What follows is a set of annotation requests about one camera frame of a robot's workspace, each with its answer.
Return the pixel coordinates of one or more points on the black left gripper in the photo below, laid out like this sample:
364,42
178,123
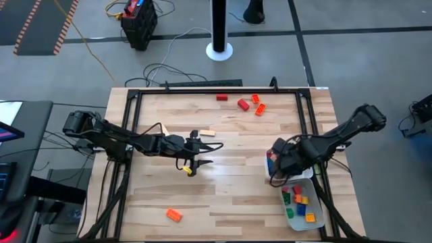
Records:
184,146

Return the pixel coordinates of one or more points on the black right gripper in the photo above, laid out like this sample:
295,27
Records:
290,157

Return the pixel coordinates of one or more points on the red triangular block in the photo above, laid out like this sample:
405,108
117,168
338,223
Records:
285,189

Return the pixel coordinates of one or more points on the green studded block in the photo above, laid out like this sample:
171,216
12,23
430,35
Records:
287,198

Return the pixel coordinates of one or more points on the small yellow block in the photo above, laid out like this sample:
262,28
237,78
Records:
304,200

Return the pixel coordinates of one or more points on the small blue studded block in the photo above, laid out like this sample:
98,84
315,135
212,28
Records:
301,210

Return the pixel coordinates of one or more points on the small green block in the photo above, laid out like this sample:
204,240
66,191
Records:
289,213

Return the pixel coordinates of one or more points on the small orange studded block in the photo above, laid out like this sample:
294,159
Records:
255,98

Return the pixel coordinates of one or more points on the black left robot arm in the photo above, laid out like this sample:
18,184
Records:
111,136

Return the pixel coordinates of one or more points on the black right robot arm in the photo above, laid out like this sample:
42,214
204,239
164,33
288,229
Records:
341,133

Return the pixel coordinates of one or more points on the yellow tape label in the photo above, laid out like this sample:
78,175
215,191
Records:
187,170

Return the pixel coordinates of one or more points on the light grey plastic bin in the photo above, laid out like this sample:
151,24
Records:
315,206

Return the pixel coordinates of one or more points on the small red smooth block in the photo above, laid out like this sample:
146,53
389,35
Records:
221,97

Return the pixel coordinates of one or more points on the black power strip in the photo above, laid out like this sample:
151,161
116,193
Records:
209,83

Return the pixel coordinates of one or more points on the black pole with white base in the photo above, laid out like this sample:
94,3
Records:
219,23

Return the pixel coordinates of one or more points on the black and red toolbox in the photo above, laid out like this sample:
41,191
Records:
140,27

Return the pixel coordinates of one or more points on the black electronic device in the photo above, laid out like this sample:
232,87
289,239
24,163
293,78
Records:
423,109

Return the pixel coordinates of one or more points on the black stand base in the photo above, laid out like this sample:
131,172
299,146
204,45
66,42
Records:
254,11

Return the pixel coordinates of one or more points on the black desk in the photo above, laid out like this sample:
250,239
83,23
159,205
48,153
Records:
33,118

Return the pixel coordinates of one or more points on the tilted monitor screen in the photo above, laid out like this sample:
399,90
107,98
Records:
8,133

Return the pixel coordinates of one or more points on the white paper sheet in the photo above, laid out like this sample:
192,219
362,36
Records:
8,111

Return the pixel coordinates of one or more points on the black keyboard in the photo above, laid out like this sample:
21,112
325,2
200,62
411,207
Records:
5,182

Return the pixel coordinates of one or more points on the black computer with light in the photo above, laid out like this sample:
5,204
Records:
13,222

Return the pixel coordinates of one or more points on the black striped floor mat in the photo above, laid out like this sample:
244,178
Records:
37,27

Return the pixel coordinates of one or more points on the black frame clamp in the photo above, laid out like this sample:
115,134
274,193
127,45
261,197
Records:
166,87
273,83

